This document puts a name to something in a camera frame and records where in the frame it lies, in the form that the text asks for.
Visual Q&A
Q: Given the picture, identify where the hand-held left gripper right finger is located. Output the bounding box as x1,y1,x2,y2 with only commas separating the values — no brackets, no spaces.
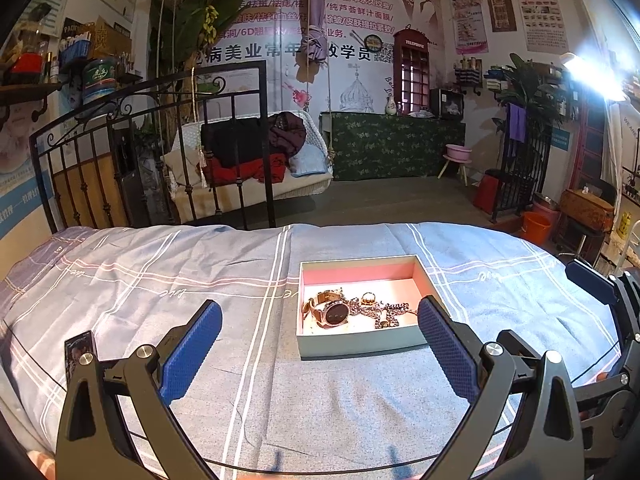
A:
416,295,588,480

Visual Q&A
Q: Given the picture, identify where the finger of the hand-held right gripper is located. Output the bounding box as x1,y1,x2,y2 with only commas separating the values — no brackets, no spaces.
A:
565,259,640,346
497,329,636,411

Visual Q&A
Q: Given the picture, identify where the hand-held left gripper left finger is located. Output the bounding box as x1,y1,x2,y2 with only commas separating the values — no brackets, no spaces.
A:
56,299,223,480

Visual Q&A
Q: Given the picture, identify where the dark chain necklace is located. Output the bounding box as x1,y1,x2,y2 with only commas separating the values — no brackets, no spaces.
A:
345,296,418,323

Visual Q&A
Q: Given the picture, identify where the pale blue box pink inside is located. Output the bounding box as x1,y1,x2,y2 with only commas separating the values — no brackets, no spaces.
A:
297,254,433,360

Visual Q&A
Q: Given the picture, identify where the rose gold wristwatch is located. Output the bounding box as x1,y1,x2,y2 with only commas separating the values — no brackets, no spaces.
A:
301,290,351,330

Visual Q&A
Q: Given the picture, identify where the brown wooden chest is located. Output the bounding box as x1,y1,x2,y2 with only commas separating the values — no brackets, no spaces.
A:
557,187,615,233

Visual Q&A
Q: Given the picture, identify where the orange bucket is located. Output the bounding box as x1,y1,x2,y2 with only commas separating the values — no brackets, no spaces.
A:
520,211,553,245

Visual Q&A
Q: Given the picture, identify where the black smartphone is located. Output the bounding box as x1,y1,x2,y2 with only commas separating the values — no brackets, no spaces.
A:
64,330,96,386

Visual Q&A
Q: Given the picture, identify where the black iron rack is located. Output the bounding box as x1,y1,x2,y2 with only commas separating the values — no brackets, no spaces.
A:
490,125,553,223

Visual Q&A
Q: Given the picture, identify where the red bag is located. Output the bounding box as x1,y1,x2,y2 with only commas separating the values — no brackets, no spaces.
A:
472,169,503,216

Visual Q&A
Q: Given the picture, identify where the purple towel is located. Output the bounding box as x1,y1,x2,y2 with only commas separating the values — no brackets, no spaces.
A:
506,102,528,143

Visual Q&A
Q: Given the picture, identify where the red white patterned cloth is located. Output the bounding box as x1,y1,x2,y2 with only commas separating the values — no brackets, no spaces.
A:
25,452,56,480

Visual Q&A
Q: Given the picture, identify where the red garment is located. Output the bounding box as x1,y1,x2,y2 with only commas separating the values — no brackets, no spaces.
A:
202,157,288,186

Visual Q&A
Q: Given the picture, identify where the white led lamp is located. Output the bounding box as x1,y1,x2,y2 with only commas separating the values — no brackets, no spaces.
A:
560,52,640,106

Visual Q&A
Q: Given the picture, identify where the green potted plant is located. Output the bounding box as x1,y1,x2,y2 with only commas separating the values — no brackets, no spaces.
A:
492,52,571,131

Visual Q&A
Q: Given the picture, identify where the green floral cabinet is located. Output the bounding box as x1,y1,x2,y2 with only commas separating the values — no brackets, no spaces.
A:
320,111,467,182

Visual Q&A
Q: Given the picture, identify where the black garment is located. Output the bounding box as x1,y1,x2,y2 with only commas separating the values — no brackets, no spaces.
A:
200,116,273,168

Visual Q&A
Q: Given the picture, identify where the light blue cushion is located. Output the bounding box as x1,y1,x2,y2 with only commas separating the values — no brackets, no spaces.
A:
289,152,328,178

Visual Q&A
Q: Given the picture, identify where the small black television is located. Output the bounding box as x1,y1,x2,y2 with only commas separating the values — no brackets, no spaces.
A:
430,88,465,121

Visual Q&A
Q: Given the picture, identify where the dark maroon jacket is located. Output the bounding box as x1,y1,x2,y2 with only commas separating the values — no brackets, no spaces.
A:
267,112,307,158

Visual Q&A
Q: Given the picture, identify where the red phone booth cabinet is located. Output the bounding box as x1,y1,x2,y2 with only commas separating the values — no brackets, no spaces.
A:
392,26,432,117

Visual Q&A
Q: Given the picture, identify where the green tin bucket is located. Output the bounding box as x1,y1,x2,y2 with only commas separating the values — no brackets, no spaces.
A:
81,57,119,106

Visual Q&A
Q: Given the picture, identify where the blue basket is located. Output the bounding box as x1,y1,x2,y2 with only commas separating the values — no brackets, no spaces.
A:
59,35,93,63

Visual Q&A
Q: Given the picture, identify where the red box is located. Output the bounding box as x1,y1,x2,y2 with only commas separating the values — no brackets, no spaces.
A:
7,54,41,81

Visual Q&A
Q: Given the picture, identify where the tall banana plant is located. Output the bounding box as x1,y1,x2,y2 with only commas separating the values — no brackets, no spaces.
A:
150,0,311,68

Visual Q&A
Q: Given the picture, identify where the hanging purple umbrella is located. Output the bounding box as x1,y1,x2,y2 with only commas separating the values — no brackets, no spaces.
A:
300,0,331,83

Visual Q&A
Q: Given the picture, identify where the thin black cable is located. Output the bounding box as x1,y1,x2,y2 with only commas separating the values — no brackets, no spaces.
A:
0,330,616,473

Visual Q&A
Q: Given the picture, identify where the black iron bed frame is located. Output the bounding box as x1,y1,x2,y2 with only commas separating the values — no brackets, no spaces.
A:
29,59,277,233

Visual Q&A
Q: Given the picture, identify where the small wall rack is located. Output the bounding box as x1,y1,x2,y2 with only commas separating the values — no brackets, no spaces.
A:
454,57,483,96

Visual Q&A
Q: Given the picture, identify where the face wall poster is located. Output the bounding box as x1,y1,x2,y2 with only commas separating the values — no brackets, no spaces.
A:
0,105,46,241

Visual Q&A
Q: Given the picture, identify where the white chart wall poster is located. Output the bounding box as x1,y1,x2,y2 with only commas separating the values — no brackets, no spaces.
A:
510,0,568,41

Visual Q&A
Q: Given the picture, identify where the pink woman wall poster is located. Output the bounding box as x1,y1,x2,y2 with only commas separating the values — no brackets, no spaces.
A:
446,0,489,55

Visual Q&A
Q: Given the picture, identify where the dark wall shelf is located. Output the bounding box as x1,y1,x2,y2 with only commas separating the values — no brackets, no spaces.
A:
0,82,63,121

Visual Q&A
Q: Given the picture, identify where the large wall mural poster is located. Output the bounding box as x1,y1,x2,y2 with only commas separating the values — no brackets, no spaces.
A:
215,0,446,116

